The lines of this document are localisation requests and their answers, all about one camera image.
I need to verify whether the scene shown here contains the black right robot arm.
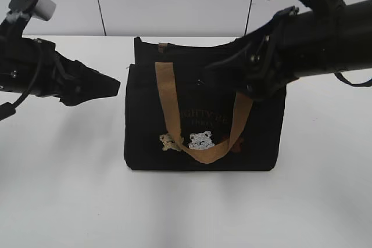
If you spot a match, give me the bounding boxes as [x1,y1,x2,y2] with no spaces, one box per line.
[203,0,371,100]

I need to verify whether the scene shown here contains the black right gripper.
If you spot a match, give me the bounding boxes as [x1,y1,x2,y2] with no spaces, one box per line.
[203,6,299,100]

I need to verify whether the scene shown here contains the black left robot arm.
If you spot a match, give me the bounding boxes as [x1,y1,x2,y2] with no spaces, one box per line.
[1,17,120,107]

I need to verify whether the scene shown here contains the black right camera cable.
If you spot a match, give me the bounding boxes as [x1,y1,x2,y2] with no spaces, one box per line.
[334,0,372,88]

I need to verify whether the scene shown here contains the black canvas tote bag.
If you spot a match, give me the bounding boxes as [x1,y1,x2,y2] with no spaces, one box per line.
[124,37,287,171]

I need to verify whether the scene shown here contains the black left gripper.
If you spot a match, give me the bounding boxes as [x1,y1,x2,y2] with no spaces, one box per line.
[34,39,120,106]

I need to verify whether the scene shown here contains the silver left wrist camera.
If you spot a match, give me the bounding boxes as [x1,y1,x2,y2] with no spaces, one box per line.
[8,0,56,21]

